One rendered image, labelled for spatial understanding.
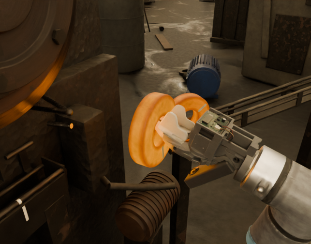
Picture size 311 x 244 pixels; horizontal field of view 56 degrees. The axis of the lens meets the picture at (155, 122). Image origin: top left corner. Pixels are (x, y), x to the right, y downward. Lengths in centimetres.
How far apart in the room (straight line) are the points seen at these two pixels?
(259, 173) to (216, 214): 107
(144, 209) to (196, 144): 36
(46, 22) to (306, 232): 54
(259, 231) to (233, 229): 92
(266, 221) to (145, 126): 29
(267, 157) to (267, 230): 15
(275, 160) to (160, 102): 23
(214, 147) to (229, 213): 110
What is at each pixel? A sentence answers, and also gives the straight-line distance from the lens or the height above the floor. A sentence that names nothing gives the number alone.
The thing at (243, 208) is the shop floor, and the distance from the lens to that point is 164.
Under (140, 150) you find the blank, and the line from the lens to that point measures 55.
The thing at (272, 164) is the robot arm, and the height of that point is 84.
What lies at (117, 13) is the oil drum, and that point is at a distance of 317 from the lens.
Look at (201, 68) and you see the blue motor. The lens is 251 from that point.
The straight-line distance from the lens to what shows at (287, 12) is 298.
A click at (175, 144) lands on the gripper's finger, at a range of 55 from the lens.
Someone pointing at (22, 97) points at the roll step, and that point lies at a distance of 56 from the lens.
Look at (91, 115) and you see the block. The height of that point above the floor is 80.
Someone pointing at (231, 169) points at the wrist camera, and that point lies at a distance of 55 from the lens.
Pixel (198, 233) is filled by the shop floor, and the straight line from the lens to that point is 149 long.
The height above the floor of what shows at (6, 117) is 90.
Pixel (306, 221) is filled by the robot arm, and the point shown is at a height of 77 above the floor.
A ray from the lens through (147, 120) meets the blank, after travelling 53.
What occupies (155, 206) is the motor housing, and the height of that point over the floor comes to 51.
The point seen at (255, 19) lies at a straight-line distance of 310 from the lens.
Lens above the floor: 114
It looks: 30 degrees down
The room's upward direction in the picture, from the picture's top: straight up
